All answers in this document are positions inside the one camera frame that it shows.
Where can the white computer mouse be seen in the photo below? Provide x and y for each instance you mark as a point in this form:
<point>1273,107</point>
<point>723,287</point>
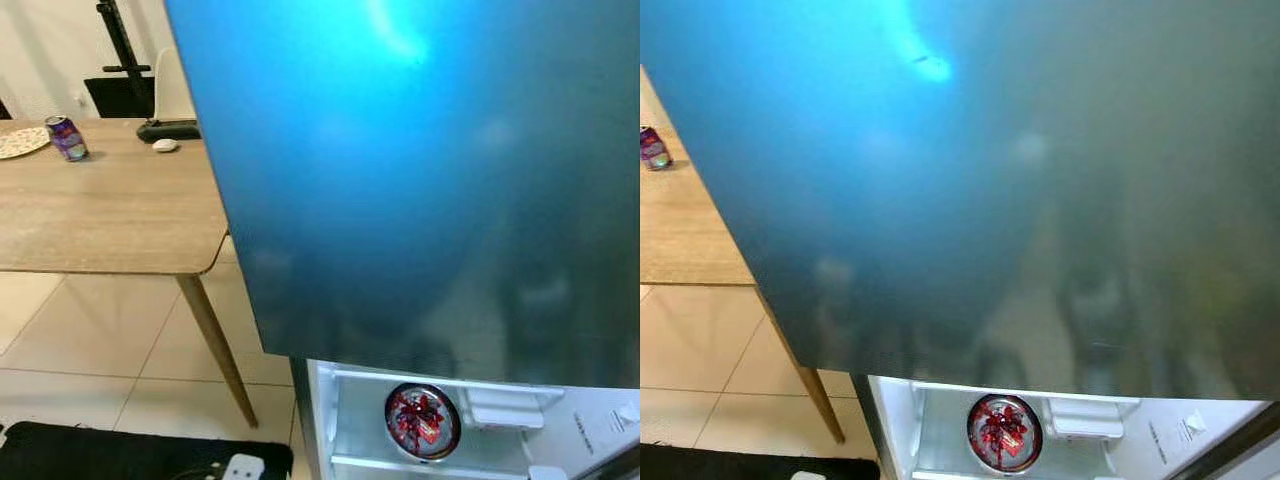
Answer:
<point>165,145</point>

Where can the fridge lower door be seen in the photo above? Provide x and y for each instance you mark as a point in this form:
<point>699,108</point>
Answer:
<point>625,462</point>
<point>1240,440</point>

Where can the clear plastic container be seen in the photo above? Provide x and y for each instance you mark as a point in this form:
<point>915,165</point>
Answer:
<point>1090,418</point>
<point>505,408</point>

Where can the large black rug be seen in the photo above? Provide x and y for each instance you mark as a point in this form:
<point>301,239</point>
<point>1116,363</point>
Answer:
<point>100,455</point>
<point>740,462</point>

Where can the black leaning stand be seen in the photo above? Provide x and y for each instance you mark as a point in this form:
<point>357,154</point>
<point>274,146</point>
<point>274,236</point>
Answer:
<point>122,40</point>

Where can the patterned round plate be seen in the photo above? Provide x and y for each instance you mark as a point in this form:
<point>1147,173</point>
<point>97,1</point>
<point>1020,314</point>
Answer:
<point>20,143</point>

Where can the wooden dining table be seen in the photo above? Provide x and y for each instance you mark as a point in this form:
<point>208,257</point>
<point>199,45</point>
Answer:
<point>100,210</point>
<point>690,230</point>

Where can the long black object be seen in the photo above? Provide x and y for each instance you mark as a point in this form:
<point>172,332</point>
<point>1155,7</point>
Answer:
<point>170,129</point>

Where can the steel bowl with red contents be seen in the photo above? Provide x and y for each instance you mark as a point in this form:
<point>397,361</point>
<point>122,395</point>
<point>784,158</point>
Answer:
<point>1004,434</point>
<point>422,422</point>

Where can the white chair with wooden legs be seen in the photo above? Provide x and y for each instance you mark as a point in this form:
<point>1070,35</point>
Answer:
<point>175,90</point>

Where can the purple soda can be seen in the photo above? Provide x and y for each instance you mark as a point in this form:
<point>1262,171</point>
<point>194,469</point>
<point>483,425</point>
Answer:
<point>654,150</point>
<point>67,138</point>

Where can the grey fridge upper door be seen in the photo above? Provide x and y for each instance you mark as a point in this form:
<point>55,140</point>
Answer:
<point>400,180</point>
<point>980,180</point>

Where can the black case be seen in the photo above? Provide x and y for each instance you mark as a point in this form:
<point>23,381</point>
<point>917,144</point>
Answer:
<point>118,97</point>

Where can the grey fridge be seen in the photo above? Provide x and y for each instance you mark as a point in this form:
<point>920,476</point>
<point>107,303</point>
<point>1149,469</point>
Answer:
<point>1000,200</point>
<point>420,200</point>

